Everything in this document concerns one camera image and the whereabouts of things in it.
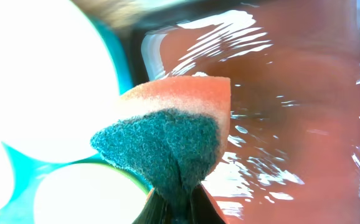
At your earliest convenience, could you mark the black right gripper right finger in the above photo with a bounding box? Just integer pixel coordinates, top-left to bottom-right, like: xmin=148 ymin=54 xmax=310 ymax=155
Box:
xmin=190 ymin=184 xmax=225 ymax=224

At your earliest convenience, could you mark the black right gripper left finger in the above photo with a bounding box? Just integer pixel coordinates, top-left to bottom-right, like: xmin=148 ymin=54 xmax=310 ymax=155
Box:
xmin=132 ymin=189 xmax=171 ymax=224

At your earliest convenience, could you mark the pink and green sponge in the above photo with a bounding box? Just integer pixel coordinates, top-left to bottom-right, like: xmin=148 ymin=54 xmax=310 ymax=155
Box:
xmin=90 ymin=76 xmax=231 ymax=213

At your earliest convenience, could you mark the red and black tray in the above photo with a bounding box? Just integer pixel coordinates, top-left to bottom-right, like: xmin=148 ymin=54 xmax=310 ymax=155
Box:
xmin=134 ymin=1 xmax=360 ymax=223

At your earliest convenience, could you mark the teal plastic tray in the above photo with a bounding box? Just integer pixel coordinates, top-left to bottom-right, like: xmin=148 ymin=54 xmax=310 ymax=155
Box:
xmin=0 ymin=15 xmax=151 ymax=224

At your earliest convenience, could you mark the lower yellow-green plate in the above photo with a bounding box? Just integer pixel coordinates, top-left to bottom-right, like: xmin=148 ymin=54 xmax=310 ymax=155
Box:
xmin=34 ymin=163 xmax=148 ymax=224

